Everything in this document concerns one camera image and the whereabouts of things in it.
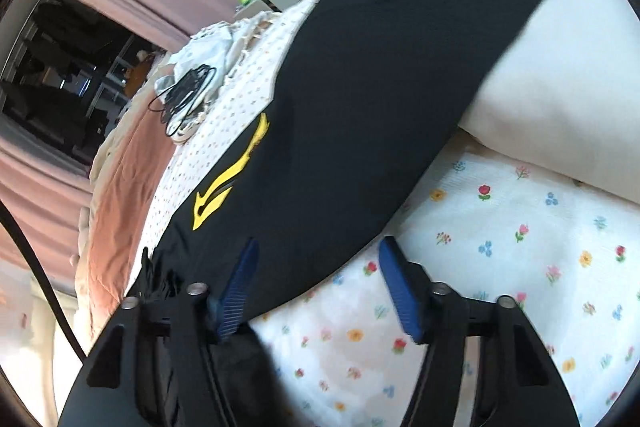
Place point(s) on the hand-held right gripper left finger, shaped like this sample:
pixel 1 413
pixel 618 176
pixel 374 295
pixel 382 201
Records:
pixel 241 287

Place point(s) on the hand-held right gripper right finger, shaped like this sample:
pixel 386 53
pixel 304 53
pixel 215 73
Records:
pixel 400 287

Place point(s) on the black garment with yellow print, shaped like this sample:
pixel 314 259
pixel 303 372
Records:
pixel 375 82

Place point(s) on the white floral blanket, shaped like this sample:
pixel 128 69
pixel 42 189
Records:
pixel 500 257

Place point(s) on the brown quilted blanket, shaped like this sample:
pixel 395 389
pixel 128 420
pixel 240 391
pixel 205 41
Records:
pixel 120 187

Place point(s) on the white small-dotted bedsheet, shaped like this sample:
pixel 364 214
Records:
pixel 235 107

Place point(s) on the brown plush toy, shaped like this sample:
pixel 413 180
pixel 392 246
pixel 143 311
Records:
pixel 135 71

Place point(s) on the dark window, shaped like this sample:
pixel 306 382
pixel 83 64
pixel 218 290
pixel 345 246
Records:
pixel 60 72

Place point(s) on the cream pillow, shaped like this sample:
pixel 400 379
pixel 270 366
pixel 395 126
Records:
pixel 575 57

